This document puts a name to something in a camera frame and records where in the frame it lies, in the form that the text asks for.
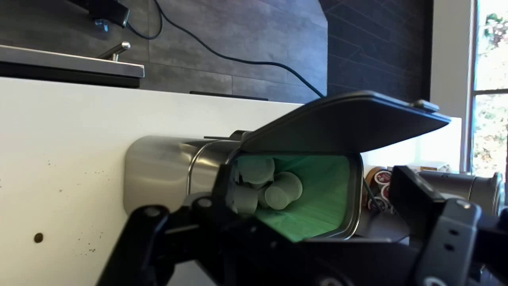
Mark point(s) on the black mounted device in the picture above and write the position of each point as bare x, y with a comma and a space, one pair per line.
103, 10

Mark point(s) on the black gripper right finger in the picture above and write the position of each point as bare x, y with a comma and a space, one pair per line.
449, 239

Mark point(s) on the black silver coffee machine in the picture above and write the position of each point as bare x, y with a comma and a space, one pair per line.
465, 188

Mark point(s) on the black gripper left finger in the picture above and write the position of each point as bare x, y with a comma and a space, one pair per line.
211, 244

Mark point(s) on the coffee pod with brown lid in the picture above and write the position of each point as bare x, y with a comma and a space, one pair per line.
378, 201
381, 177

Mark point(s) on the window with white frame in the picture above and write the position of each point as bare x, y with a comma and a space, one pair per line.
489, 53

